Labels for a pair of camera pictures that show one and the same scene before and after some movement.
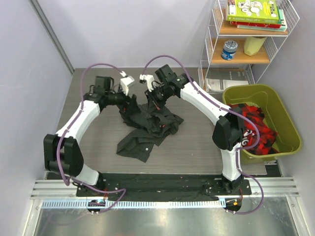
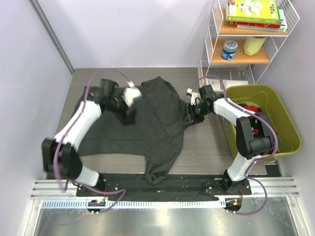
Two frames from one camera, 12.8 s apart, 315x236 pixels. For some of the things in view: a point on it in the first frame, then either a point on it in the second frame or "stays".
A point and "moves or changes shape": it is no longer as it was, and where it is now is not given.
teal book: (283, 28) stays
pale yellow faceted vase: (253, 44) stays
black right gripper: (157, 104) to (193, 119)
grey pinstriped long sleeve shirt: (150, 127) moves or changes shape
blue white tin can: (229, 50) stays
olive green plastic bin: (288, 141) stays
